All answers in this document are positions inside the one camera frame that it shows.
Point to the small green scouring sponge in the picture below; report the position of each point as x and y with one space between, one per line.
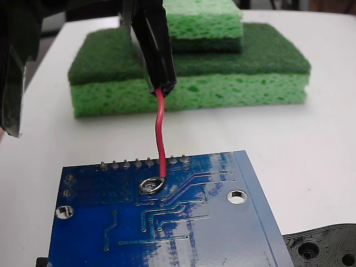
205 25

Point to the large green scouring sponge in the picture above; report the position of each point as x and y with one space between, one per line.
222 91

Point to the blue printed circuit board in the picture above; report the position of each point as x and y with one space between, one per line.
194 236

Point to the black plastic fixture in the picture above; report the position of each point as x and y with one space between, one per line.
320 244

